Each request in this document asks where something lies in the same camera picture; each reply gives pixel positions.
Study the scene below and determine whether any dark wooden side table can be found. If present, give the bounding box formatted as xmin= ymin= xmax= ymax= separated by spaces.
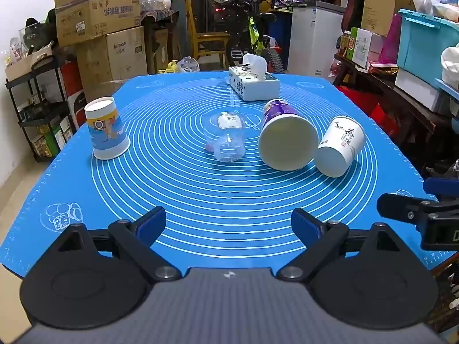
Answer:
xmin=333 ymin=54 xmax=459 ymax=160

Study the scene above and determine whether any red gift box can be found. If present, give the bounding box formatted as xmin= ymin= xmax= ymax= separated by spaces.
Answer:
xmin=369 ymin=103 xmax=399 ymax=137

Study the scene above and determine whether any white patterned tissue box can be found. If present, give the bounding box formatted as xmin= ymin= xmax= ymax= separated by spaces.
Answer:
xmin=228 ymin=53 xmax=281 ymax=101

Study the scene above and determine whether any closed brown cardboard box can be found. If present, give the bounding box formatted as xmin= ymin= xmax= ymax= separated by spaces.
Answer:
xmin=77 ymin=26 xmax=149 ymax=87

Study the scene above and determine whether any open brown cardboard box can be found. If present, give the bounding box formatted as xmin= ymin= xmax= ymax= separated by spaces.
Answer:
xmin=54 ymin=0 xmax=143 ymax=47

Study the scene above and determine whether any blue cartoon paper cup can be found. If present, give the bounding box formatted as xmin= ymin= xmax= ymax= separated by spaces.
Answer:
xmin=84 ymin=96 xmax=131 ymax=161

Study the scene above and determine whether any teal plastic storage box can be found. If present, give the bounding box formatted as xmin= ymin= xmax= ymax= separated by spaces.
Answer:
xmin=396 ymin=8 xmax=459 ymax=81

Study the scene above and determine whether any blue silicone baking mat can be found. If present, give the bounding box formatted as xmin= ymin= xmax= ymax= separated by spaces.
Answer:
xmin=0 ymin=71 xmax=458 ymax=278

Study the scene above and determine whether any white chest freezer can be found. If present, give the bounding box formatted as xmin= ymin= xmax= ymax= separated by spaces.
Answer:
xmin=289 ymin=1 xmax=347 ymax=79

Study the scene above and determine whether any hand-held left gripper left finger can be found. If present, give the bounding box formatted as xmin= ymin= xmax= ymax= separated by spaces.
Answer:
xmin=46 ymin=206 xmax=182 ymax=282

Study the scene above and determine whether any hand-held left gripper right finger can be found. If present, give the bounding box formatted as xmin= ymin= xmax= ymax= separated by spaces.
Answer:
xmin=278 ymin=208 xmax=413 ymax=282

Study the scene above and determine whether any black shelf cart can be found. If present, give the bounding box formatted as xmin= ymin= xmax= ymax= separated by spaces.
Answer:
xmin=5 ymin=45 xmax=78 ymax=162

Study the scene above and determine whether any white storage box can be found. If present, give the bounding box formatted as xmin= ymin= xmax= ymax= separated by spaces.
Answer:
xmin=394 ymin=67 xmax=453 ymax=112

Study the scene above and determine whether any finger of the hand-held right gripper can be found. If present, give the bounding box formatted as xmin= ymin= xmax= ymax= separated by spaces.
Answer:
xmin=423 ymin=177 xmax=459 ymax=197
xmin=376 ymin=193 xmax=445 ymax=233

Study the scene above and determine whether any pink gift bag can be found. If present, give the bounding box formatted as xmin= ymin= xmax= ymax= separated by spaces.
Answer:
xmin=379 ymin=14 xmax=403 ymax=64

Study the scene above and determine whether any purple paper cup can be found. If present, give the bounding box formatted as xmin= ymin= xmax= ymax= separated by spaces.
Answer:
xmin=258 ymin=98 xmax=320 ymax=171

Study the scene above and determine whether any small beige cardboard box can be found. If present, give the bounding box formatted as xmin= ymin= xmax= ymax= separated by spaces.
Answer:
xmin=5 ymin=45 xmax=54 ymax=82

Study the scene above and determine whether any white calligraphy paper cup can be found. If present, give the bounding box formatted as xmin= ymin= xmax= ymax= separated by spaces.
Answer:
xmin=314 ymin=116 xmax=365 ymax=178

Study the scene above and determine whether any green and white carton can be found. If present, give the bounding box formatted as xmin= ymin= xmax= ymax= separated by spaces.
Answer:
xmin=346 ymin=26 xmax=384 ymax=69

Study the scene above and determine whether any black and green bicycle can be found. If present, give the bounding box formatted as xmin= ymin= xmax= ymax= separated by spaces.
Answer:
xmin=207 ymin=0 xmax=286 ymax=75

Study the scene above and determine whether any clear plastic cup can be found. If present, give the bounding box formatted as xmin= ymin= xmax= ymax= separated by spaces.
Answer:
xmin=205 ymin=112 xmax=246 ymax=163

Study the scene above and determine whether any wooden chair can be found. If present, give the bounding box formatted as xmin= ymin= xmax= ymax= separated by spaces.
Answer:
xmin=184 ymin=0 xmax=230 ymax=67

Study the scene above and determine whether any tall brown cardboard box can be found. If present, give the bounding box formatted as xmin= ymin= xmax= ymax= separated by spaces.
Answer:
xmin=360 ymin=0 xmax=417 ymax=37

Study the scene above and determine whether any crumpled clear plastic bag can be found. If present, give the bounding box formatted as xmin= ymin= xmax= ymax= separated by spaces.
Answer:
xmin=177 ymin=56 xmax=200 ymax=74

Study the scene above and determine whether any yellow toy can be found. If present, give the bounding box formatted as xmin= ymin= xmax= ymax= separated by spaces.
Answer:
xmin=157 ymin=60 xmax=180 ymax=75

